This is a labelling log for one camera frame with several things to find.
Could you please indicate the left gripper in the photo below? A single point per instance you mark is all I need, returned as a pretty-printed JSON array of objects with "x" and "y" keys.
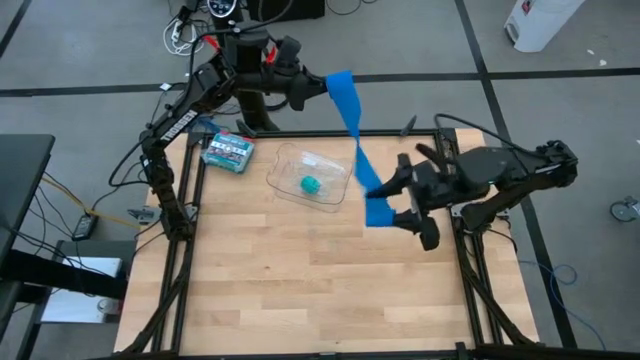
[{"x": 290, "y": 82}]

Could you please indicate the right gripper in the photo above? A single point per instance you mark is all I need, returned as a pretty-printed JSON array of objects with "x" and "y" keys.
[{"x": 432, "y": 187}]

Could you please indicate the blue elastic bandage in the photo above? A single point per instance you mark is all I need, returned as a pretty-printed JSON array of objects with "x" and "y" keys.
[{"x": 350, "y": 105}]

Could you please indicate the teal bandage roll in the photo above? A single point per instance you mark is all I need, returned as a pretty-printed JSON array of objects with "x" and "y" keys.
[{"x": 310, "y": 185}]

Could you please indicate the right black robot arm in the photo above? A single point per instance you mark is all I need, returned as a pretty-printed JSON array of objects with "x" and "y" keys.
[{"x": 505, "y": 167}]

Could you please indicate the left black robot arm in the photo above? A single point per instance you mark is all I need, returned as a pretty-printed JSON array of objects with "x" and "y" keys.
[{"x": 177, "y": 122}]

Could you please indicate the black tower fan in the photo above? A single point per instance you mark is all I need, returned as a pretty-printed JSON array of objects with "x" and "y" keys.
[{"x": 252, "y": 110}]

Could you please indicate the black box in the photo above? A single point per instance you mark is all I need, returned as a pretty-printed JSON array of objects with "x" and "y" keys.
[{"x": 285, "y": 10}]

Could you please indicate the teal first aid kit box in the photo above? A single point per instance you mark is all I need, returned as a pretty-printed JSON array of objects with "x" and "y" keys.
[{"x": 227, "y": 152}]

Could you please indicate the clear plastic bin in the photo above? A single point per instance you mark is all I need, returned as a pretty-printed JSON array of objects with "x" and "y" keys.
[{"x": 280, "y": 190}]

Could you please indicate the grey caster wheel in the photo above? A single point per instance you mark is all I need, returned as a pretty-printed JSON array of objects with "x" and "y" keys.
[{"x": 622, "y": 210}]

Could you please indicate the white air purifier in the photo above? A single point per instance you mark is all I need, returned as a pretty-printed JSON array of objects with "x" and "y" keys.
[{"x": 540, "y": 25}]

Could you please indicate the black power adapter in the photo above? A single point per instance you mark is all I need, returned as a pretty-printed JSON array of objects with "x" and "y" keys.
[{"x": 85, "y": 227}]

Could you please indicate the black desk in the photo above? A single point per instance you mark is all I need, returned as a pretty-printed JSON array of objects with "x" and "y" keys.
[{"x": 20, "y": 175}]

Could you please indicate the black desk foot beam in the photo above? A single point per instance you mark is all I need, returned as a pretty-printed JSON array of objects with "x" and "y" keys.
[{"x": 60, "y": 275}]

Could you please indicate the white flat box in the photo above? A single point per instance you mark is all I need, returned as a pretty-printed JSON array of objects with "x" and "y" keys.
[{"x": 70, "y": 307}]

